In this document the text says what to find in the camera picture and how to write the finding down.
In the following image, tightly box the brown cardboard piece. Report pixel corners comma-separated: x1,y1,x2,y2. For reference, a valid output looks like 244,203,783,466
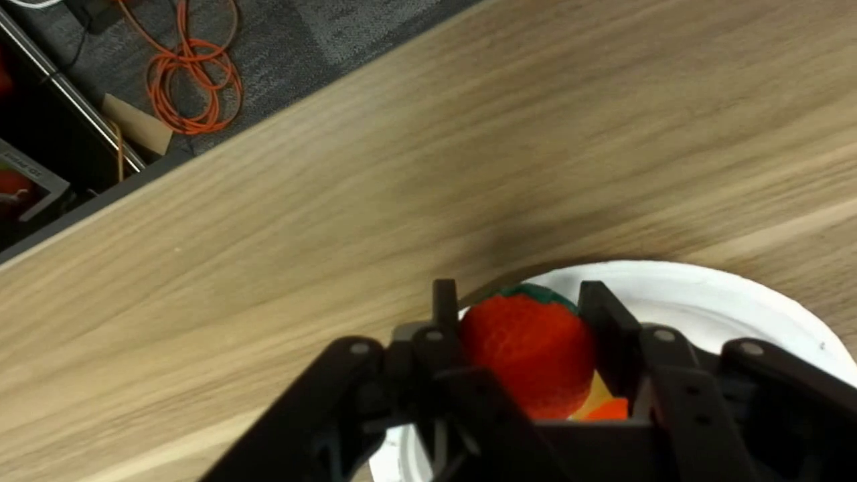
100,93,174,157

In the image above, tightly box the white paper plate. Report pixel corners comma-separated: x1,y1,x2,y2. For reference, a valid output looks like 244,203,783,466
369,260,857,482

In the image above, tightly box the black shelf with metal rail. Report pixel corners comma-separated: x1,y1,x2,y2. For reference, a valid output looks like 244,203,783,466
0,7,148,250

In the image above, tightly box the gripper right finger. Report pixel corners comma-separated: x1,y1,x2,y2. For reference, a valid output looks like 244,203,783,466
578,280,857,482

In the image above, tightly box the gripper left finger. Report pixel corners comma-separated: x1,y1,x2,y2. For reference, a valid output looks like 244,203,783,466
198,279,570,482

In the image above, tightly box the coil of orange cable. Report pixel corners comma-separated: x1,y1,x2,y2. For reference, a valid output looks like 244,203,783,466
115,0,244,136

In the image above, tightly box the red knitted strawberry toy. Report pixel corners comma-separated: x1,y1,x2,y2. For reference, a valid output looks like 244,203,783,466
459,283,598,421

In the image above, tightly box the orange bottle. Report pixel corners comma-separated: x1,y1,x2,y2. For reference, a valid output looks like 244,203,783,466
570,372,630,422

